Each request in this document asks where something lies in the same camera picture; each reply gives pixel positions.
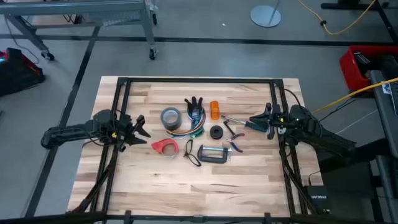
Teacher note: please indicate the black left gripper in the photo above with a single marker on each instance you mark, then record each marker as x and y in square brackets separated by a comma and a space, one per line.
[127, 129]

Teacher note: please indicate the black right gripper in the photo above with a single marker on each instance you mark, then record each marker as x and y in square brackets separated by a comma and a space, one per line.
[280, 123]

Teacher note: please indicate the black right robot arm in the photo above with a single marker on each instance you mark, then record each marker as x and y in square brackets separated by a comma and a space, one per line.
[323, 137]

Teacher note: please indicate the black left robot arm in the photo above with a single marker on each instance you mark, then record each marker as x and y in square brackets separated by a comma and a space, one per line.
[74, 130]

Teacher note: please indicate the red clear-tape dispenser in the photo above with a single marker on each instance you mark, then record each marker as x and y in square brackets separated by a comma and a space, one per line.
[158, 145]

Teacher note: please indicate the black hex key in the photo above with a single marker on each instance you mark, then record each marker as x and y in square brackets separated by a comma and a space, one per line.
[229, 127]

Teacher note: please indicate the orange translucent plastic cylinder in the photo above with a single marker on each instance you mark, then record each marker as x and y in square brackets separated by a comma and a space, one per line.
[214, 110]

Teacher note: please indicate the black work glove green cuff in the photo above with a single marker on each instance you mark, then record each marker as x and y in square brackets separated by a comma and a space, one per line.
[193, 107]

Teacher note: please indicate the red plastic bin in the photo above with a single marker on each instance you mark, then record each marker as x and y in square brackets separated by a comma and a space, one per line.
[349, 70]

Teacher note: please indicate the black horizontal rig bar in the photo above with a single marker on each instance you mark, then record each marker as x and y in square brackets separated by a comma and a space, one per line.
[199, 218]

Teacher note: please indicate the round grey stand base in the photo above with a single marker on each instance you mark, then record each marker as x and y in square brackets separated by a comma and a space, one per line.
[262, 17]

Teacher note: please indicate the black and red bag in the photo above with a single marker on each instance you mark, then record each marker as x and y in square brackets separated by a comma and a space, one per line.
[18, 74]

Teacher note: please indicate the grey metal wheeled cart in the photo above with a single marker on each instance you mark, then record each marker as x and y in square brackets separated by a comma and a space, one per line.
[77, 6]

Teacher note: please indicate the black stand legs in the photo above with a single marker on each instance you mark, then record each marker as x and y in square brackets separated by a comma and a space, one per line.
[342, 5]

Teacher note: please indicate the dark grey duct tape roll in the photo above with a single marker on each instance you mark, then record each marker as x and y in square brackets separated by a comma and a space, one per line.
[178, 120]

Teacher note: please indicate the clear safety glasses black frame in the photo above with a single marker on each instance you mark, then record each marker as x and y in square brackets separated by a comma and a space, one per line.
[186, 153]

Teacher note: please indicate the black aluminium table frame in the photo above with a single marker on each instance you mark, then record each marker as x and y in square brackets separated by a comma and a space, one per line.
[199, 80]

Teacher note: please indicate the black Netgear network switch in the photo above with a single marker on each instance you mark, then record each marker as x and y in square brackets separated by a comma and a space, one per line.
[317, 199]

